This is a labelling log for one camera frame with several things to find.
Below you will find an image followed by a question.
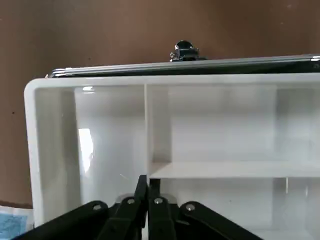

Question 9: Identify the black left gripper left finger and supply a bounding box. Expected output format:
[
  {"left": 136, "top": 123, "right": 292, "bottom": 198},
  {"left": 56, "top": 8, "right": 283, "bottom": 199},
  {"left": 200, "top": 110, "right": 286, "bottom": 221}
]
[{"left": 19, "top": 174, "right": 148, "bottom": 240}]

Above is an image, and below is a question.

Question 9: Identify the aluminium first-aid case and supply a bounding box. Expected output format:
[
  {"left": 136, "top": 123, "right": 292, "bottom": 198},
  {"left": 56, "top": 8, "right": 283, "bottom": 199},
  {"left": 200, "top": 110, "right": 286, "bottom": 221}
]
[{"left": 44, "top": 39, "right": 320, "bottom": 79}]

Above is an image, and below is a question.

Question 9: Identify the large flat blue white packet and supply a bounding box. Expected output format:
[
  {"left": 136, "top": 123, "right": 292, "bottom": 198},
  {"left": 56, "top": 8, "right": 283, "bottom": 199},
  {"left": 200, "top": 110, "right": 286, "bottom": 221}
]
[{"left": 0, "top": 204, "right": 35, "bottom": 240}]

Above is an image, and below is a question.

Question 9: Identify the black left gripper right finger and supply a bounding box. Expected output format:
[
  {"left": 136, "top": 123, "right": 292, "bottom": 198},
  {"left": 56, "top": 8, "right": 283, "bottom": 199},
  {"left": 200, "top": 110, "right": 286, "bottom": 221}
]
[{"left": 148, "top": 178, "right": 263, "bottom": 240}]

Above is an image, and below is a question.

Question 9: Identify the white plastic partition tray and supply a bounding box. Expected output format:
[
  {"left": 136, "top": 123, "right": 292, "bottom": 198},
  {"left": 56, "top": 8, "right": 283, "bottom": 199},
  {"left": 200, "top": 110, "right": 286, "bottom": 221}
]
[{"left": 24, "top": 74, "right": 320, "bottom": 240}]

